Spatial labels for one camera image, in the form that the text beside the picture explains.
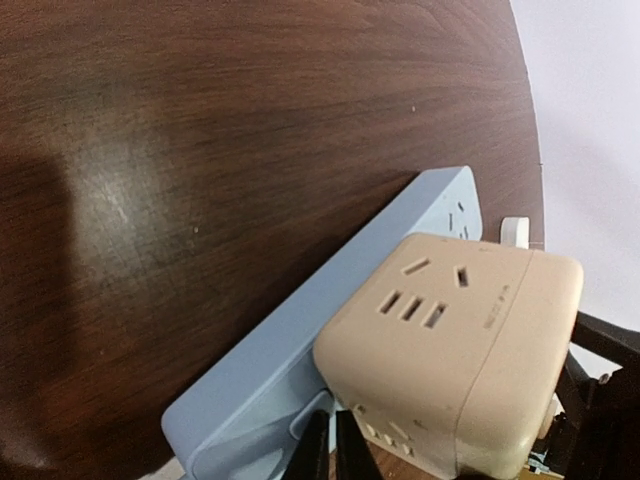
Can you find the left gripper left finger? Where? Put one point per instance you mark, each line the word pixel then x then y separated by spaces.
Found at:
pixel 310 460

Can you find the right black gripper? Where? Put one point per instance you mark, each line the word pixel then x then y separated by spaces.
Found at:
pixel 597 435

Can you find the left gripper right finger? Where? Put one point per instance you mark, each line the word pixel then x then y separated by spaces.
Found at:
pixel 354 460

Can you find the blue-grey power strip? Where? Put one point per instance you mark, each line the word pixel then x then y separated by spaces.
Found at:
pixel 243 418

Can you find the beige cube socket adapter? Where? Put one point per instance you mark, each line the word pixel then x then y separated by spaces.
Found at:
pixel 450 352

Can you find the white plug adapter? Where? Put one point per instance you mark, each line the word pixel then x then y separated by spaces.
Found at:
pixel 515 232

